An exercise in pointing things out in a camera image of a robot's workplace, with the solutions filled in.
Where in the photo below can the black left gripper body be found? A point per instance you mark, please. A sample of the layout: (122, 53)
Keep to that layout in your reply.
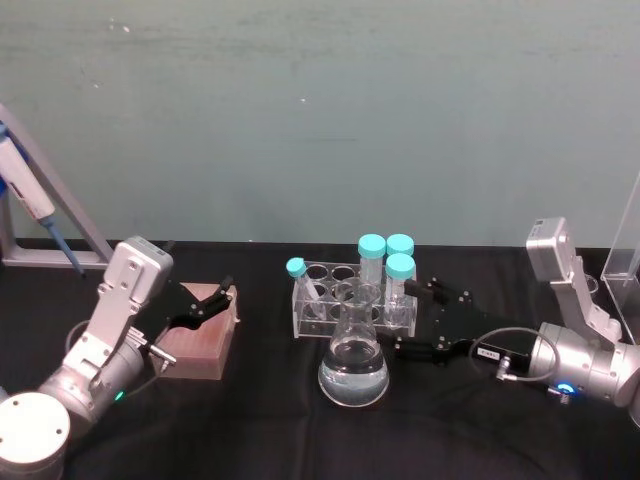
(167, 310)

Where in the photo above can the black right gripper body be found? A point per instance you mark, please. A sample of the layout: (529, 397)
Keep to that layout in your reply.
(465, 325)

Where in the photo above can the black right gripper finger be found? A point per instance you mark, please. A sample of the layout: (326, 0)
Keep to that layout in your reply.
(415, 350)
(427, 291)

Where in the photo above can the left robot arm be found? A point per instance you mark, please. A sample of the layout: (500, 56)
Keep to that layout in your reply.
(30, 430)

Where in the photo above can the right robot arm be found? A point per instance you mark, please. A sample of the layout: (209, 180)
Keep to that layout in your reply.
(590, 365)

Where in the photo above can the large tube with teal cap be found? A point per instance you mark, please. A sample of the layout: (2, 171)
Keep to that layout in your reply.
(400, 267)
(400, 243)
(372, 245)

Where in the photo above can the brown pipette tip box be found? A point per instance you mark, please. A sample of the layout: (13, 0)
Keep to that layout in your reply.
(200, 350)

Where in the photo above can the glass conical flask with liquid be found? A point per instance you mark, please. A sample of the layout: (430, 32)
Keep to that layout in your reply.
(352, 380)

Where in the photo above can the slim tube with teal cap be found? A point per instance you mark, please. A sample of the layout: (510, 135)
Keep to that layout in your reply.
(295, 266)

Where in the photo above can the clear acrylic tube rack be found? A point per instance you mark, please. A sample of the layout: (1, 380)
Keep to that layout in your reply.
(310, 325)

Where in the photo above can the grey pipette stand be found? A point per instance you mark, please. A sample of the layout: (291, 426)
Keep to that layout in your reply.
(50, 260)

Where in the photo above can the small clear glass dish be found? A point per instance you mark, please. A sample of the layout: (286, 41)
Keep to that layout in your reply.
(592, 282)

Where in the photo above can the black table cloth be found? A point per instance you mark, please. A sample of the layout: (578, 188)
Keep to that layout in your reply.
(280, 430)

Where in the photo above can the white and blue pipette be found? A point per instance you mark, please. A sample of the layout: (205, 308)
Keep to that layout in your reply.
(20, 185)

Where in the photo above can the clear acrylic box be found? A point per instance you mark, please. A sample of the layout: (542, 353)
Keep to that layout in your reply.
(625, 280)

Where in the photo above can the pale green wall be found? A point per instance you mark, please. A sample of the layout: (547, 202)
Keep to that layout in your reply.
(300, 125)

